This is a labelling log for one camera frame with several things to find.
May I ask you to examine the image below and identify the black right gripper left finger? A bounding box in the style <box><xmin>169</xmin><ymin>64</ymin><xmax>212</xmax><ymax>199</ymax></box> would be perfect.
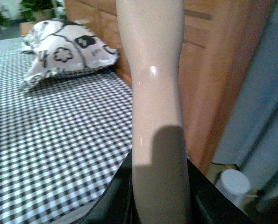
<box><xmin>79</xmin><ymin>152</ymin><xmax>133</xmax><ymax>224</ymax></box>

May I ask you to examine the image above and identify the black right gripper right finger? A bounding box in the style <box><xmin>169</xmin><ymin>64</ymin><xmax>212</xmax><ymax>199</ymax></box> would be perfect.
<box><xmin>187</xmin><ymin>160</ymin><xmax>254</xmax><ymax>224</ymax></box>

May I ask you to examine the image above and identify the beige hand brush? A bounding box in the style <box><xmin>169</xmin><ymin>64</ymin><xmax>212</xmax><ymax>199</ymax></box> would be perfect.
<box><xmin>116</xmin><ymin>0</ymin><xmax>190</xmax><ymax>224</ymax></box>

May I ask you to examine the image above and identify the white round bin lid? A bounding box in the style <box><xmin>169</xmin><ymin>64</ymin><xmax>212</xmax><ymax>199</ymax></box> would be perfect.
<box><xmin>214</xmin><ymin>169</ymin><xmax>251</xmax><ymax>208</ymax></box>

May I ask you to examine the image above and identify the grey curtain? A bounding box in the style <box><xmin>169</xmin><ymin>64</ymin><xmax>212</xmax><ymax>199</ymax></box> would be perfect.
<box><xmin>212</xmin><ymin>0</ymin><xmax>278</xmax><ymax>224</ymax></box>

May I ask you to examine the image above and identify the checkered bed sheet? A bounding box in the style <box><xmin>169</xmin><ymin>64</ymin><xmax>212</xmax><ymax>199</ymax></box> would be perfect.
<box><xmin>0</xmin><ymin>38</ymin><xmax>132</xmax><ymax>224</ymax></box>

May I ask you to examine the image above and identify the wooden headboard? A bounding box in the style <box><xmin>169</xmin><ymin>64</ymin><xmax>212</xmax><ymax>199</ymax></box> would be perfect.
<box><xmin>64</xmin><ymin>0</ymin><xmax>278</xmax><ymax>175</ymax></box>

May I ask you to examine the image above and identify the cartoon print pillow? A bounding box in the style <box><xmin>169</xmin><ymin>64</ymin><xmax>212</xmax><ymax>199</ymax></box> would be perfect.
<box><xmin>21</xmin><ymin>20</ymin><xmax>119</xmax><ymax>91</ymax></box>

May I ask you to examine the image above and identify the large potted plant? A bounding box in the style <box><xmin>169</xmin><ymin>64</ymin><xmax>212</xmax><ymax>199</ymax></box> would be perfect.
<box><xmin>19</xmin><ymin>0</ymin><xmax>66</xmax><ymax>21</ymax></box>

